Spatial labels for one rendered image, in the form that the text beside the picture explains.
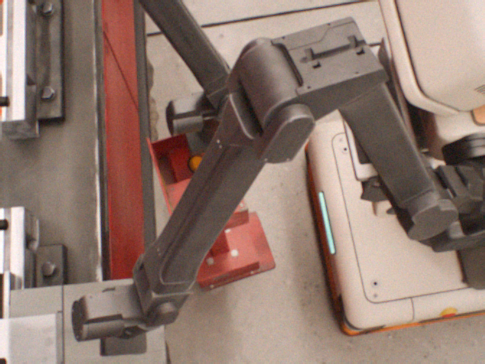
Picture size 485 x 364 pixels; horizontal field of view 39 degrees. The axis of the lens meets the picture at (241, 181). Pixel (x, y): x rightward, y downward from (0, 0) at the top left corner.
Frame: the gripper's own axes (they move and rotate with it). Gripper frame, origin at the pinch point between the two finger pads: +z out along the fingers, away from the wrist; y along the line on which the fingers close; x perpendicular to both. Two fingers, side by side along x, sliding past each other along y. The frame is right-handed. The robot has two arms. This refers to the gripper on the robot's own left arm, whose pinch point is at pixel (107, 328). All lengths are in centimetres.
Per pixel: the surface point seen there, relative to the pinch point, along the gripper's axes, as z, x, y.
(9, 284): 11.7, -13.7, -9.6
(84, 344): 5.3, -2.6, 1.9
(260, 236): 75, 76, -36
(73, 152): 18.6, 0.1, -38.0
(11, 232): 14.9, -12.8, -19.9
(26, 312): 10.1, -11.1, -4.5
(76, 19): 18, 1, -69
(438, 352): 51, 119, 5
